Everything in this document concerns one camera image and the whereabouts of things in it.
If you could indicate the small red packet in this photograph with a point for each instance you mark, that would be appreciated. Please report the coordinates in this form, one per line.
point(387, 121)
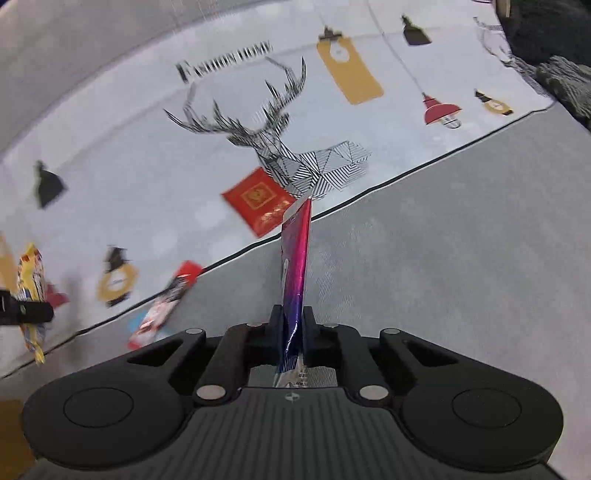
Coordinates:
point(56, 295)

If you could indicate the purple snack packet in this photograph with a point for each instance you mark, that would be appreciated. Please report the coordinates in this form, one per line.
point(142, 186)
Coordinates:
point(295, 258)

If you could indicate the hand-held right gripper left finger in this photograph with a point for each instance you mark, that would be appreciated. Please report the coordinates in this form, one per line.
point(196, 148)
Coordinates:
point(275, 332)

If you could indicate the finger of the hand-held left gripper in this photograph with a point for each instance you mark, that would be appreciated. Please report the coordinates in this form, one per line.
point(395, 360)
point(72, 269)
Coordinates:
point(27, 311)

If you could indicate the square red snack packet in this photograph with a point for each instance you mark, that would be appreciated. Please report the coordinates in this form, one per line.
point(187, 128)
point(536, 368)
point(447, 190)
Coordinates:
point(258, 203)

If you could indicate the yellow snack packet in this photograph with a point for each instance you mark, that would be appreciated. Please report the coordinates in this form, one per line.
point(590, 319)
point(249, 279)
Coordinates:
point(31, 272)

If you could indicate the dark fuzzy cloth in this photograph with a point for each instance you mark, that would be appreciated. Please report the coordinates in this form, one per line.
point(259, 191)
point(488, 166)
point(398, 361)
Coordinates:
point(554, 41)

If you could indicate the long red snack packet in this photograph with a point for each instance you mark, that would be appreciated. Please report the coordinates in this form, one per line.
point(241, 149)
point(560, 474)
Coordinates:
point(164, 302)

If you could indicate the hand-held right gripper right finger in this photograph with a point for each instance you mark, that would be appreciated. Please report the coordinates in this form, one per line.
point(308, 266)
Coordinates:
point(308, 332)

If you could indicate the printed grey bed sheet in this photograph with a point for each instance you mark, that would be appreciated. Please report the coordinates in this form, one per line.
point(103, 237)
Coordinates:
point(415, 277)

